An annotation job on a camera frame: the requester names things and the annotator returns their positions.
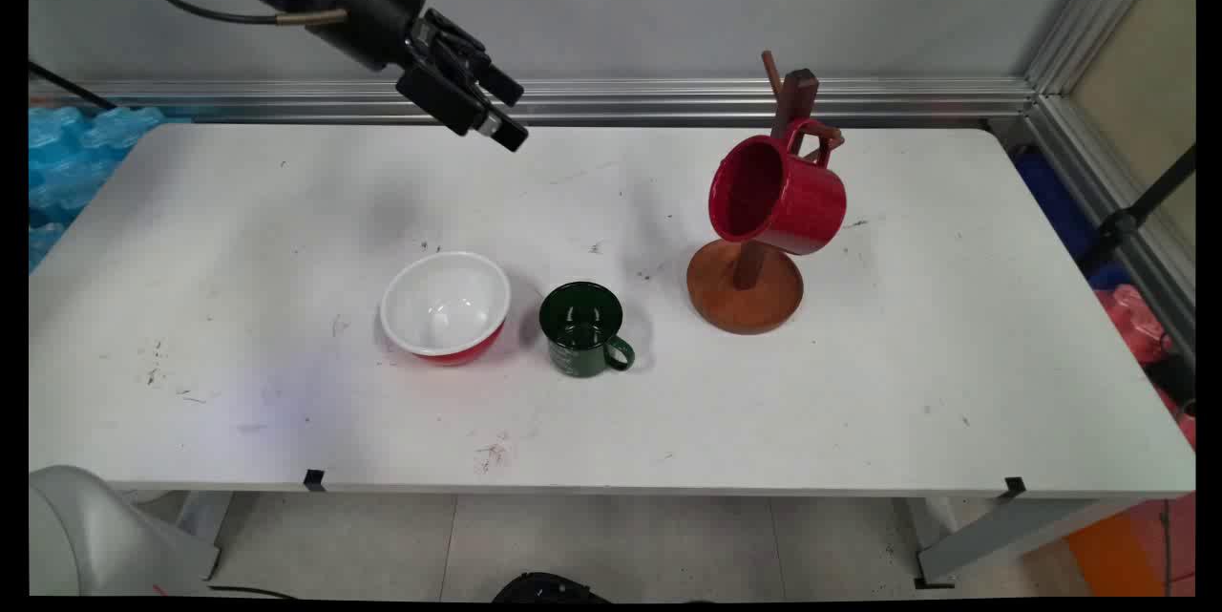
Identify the red ceramic mug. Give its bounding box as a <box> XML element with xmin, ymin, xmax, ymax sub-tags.
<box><xmin>707</xmin><ymin>116</ymin><xmax>849</xmax><ymax>257</ymax></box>

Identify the grey robot base cover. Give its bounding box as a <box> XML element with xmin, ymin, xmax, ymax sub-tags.
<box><xmin>29</xmin><ymin>465</ymin><xmax>221</xmax><ymax>597</ymax></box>

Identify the red bowl white inside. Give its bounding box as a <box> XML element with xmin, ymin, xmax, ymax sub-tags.
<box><xmin>379</xmin><ymin>250</ymin><xmax>513</xmax><ymax>367</ymax></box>

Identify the dark green enamel mug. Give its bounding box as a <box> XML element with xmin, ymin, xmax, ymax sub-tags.
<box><xmin>538</xmin><ymin>281</ymin><xmax>637</xmax><ymax>379</ymax></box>

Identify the brown wooden mug tree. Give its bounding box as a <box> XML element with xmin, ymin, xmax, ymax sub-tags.
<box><xmin>685</xmin><ymin>50</ymin><xmax>847</xmax><ymax>336</ymax></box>

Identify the blue bubble wrap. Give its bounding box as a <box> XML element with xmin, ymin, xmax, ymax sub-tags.
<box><xmin>29</xmin><ymin>106</ymin><xmax>192</xmax><ymax>274</ymax></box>

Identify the slim grey table leg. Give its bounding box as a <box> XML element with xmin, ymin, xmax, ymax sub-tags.
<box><xmin>172</xmin><ymin>492</ymin><xmax>235</xmax><ymax>546</ymax></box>

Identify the black round floor object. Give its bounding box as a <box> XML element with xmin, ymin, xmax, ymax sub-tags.
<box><xmin>492</xmin><ymin>572</ymin><xmax>612</xmax><ymax>603</ymax></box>

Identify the blue plastic bag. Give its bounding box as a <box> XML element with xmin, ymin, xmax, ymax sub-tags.
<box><xmin>1014</xmin><ymin>149</ymin><xmax>1132</xmax><ymax>290</ymax></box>

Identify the black tripod leg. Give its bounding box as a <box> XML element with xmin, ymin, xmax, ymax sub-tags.
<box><xmin>1077</xmin><ymin>146</ymin><xmax>1196</xmax><ymax>277</ymax></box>

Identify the wide grey table leg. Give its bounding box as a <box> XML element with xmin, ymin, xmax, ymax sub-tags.
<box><xmin>897</xmin><ymin>496</ymin><xmax>1142</xmax><ymax>589</ymax></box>

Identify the red plastic bag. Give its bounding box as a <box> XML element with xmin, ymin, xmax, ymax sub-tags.
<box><xmin>1093</xmin><ymin>285</ymin><xmax>1196</xmax><ymax>446</ymax></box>

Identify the orange sheet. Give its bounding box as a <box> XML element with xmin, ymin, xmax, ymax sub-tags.
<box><xmin>1064</xmin><ymin>493</ymin><xmax>1196</xmax><ymax>599</ymax></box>

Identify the long aluminium frame rail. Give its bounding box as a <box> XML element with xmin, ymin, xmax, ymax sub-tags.
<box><xmin>29</xmin><ymin>77</ymin><xmax>1037</xmax><ymax>128</ymax></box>

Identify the black wall cable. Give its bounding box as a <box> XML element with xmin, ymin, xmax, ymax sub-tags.
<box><xmin>29</xmin><ymin>60</ymin><xmax>120</xmax><ymax>112</ymax></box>

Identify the black floor cable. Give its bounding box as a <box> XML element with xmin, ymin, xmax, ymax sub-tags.
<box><xmin>205</xmin><ymin>583</ymin><xmax>297</xmax><ymax>600</ymax></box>

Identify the aluminium frame post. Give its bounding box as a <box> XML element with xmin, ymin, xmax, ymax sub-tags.
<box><xmin>1023</xmin><ymin>0</ymin><xmax>1177</xmax><ymax>97</ymax></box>

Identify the short aluminium frame rail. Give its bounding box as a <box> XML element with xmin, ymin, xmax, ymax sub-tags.
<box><xmin>1026</xmin><ymin>95</ymin><xmax>1196</xmax><ymax>365</ymax></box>

